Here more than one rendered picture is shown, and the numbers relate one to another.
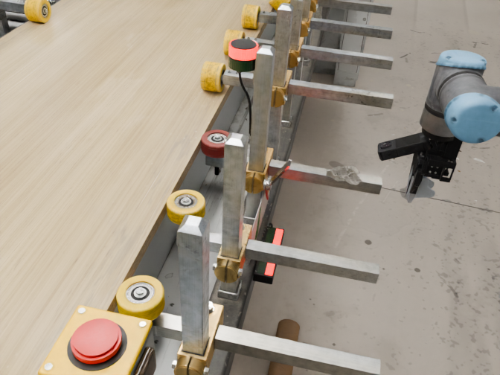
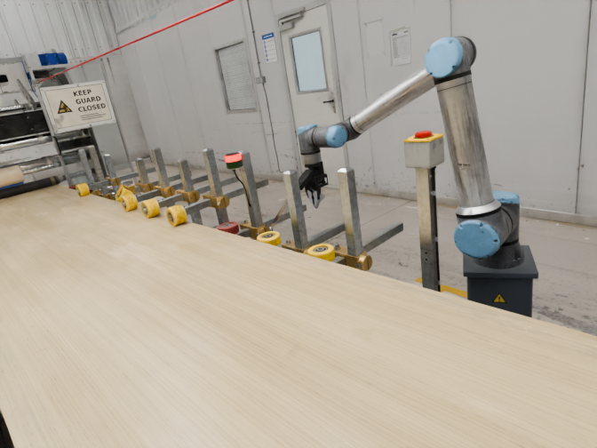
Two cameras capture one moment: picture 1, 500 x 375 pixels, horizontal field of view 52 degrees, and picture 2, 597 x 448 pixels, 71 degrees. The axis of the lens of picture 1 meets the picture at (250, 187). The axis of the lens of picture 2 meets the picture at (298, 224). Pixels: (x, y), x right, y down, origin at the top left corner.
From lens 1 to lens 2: 1.12 m
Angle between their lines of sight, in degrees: 47
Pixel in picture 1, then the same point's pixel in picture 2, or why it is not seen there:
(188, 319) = (355, 228)
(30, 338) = (321, 278)
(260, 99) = (250, 180)
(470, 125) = (338, 138)
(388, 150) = (302, 182)
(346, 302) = not seen: hidden behind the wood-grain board
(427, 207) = not seen: hidden behind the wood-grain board
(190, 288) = (354, 205)
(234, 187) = (298, 197)
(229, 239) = (303, 234)
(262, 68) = (246, 162)
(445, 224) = not seen: hidden behind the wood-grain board
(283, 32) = (212, 163)
